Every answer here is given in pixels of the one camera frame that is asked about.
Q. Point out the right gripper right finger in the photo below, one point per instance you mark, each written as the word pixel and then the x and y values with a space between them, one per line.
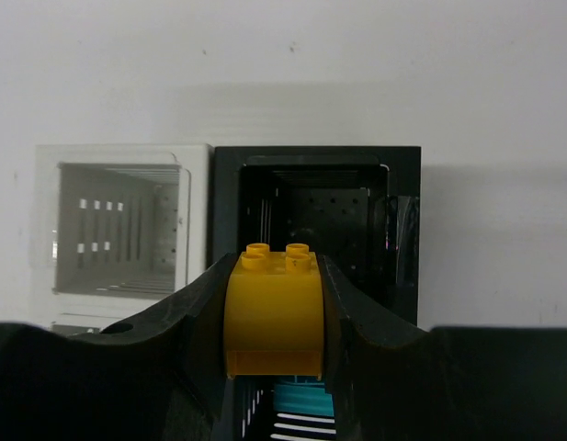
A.
pixel 391 380

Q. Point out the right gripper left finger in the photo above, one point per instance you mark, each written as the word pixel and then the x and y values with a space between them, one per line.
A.
pixel 157 375

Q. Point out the teal rounded lego brick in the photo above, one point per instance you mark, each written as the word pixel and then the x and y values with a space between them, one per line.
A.
pixel 303 395

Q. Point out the yellow rounded lego brick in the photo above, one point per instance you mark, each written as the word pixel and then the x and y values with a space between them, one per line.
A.
pixel 273 321

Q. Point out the white slotted container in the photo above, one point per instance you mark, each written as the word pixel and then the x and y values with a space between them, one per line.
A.
pixel 115 229

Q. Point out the black slotted container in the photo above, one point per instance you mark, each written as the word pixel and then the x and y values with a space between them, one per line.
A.
pixel 358 206

